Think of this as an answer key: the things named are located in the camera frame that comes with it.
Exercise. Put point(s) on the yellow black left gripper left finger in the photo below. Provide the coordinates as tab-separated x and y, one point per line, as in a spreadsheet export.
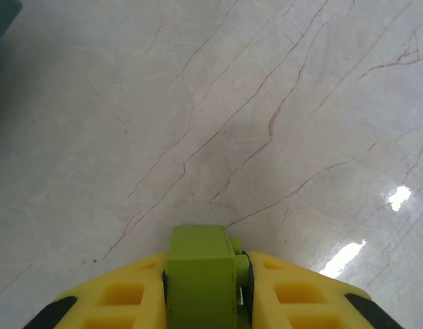
94	301

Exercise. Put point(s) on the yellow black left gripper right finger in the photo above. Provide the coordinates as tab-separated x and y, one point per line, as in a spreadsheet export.
317	301

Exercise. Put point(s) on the green lego brick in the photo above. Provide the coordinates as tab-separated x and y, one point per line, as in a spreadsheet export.
197	274

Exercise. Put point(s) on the blue plastic bin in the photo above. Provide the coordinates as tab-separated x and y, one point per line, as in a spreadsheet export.
3	17

